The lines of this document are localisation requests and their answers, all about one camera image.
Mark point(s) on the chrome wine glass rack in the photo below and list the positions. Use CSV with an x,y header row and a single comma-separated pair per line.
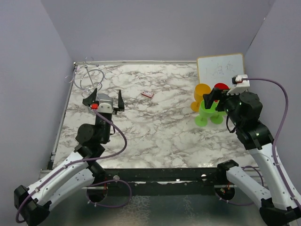
x,y
88,76

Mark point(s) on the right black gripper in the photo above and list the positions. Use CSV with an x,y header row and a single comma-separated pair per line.
x,y
216,94

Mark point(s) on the small whiteboard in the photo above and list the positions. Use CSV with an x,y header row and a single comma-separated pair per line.
x,y
220,68

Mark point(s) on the green wine glass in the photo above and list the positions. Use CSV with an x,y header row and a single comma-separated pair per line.
x,y
202,119
217,117

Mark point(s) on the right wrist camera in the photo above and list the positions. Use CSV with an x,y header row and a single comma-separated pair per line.
x,y
241,84

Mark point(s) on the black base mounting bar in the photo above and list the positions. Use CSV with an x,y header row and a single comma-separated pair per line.
x,y
161,181

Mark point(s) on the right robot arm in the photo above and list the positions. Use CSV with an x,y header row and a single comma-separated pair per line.
x,y
276,205

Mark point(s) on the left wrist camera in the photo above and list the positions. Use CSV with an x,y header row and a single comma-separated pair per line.
x,y
103,104

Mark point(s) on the small red white box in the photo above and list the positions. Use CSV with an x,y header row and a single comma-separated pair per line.
x,y
147,94

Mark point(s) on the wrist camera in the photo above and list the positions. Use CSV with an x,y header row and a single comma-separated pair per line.
x,y
103,104
241,84

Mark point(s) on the orange wine glass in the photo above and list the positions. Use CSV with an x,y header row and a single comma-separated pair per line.
x,y
199,91

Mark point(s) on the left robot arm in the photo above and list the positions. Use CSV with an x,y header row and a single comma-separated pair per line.
x,y
79,169

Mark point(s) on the red wine glass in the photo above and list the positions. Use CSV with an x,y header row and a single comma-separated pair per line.
x,y
221,87

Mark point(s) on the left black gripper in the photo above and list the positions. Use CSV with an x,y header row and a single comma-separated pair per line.
x,y
120,104

